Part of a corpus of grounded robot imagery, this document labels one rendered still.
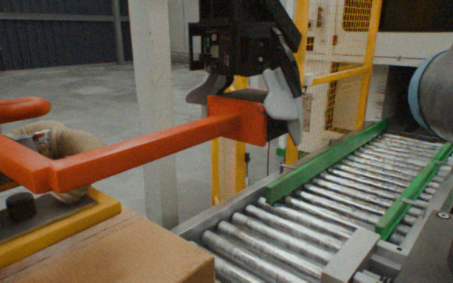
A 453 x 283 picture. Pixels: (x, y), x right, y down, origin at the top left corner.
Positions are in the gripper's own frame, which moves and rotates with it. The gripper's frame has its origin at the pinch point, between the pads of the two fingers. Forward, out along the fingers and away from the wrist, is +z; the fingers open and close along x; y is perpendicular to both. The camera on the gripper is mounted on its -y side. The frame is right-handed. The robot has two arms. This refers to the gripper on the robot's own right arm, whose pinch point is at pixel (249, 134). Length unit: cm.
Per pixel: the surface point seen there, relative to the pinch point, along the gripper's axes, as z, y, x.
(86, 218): 8.6, 18.1, -11.0
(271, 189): 53, -80, -45
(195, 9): -71, -891, -879
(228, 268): 61, -37, -33
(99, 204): 8.2, 15.5, -12.2
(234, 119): -3.4, 5.4, 1.8
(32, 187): -2.4, 26.9, 0.2
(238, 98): -5.3, 3.3, 0.7
